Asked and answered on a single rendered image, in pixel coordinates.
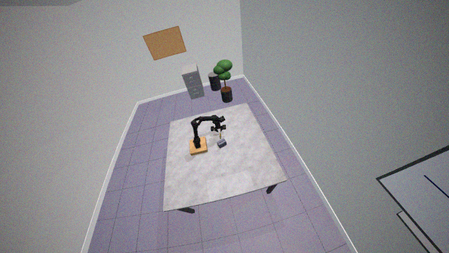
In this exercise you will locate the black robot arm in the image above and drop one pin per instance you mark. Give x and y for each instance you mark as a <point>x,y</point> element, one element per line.
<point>216,120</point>

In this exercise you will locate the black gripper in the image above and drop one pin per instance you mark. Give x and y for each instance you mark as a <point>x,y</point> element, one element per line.
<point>218,127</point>

